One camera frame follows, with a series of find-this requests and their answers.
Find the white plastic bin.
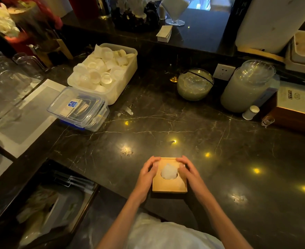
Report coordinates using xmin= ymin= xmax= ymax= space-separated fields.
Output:
xmin=67 ymin=43 xmax=138 ymax=105

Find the person's left hand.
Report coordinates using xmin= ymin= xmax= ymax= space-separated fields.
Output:
xmin=131 ymin=156 xmax=161 ymax=204

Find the open drawer with supplies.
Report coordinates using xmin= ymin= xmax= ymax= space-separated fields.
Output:
xmin=0 ymin=159 xmax=100 ymax=249

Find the stack of paper napkins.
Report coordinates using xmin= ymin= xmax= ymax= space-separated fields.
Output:
xmin=156 ymin=25 xmax=173 ymax=43

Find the grey mat with white border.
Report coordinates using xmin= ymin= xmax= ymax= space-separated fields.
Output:
xmin=0 ymin=79 xmax=67 ymax=159

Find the person's white shirt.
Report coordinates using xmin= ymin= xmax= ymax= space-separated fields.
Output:
xmin=125 ymin=213 xmax=225 ymax=249

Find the white tissue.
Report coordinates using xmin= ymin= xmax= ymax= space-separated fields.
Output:
xmin=161 ymin=163 xmax=178 ymax=180

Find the person's right forearm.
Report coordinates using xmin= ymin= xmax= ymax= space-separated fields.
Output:
xmin=198 ymin=190 xmax=254 ymax=249

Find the white plastic tray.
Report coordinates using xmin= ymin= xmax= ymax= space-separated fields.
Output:
xmin=285 ymin=30 xmax=305 ymax=76

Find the wooden tissue box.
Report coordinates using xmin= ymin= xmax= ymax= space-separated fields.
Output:
xmin=152 ymin=157 xmax=188 ymax=194

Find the large jar with glass lid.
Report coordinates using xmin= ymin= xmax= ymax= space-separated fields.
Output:
xmin=220 ymin=60 xmax=276 ymax=113

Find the wooden box with white card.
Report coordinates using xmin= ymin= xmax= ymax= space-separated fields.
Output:
xmin=265 ymin=81 xmax=305 ymax=136

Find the small white bottle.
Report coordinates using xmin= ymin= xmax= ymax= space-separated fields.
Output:
xmin=242 ymin=105 xmax=260 ymax=121

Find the pile of white plastic cups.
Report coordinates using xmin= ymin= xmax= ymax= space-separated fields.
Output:
xmin=73 ymin=44 xmax=135 ymax=92

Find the clear lidded plastic container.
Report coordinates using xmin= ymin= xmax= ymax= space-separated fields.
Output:
xmin=47 ymin=87 xmax=110 ymax=132

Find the white wall socket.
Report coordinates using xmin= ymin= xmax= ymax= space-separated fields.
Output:
xmin=213 ymin=64 xmax=236 ymax=81

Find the dark ornament with white coral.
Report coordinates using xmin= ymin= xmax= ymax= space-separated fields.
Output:
xmin=110 ymin=0 xmax=161 ymax=33

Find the glass bowl with lid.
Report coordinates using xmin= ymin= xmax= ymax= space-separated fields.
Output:
xmin=177 ymin=68 xmax=214 ymax=102

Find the person's left forearm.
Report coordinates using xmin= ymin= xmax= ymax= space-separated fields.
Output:
xmin=96 ymin=196 xmax=143 ymax=249

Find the large white cylinder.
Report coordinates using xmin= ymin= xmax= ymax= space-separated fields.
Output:
xmin=235 ymin=0 xmax=305 ymax=55

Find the white flower bouquet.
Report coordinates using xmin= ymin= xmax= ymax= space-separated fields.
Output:
xmin=0 ymin=3 xmax=21 ymax=37

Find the group of clear drinking glasses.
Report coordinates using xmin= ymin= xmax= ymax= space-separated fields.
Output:
xmin=0 ymin=51 xmax=48 ymax=107

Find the small clear shot glass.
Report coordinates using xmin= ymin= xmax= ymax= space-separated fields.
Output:
xmin=261 ymin=116 xmax=275 ymax=127

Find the stemmed glass with napkin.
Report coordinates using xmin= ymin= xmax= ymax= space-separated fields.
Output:
xmin=161 ymin=0 xmax=191 ymax=26

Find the person's right hand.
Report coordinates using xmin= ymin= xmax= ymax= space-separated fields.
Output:
xmin=176 ymin=156 xmax=210 ymax=202

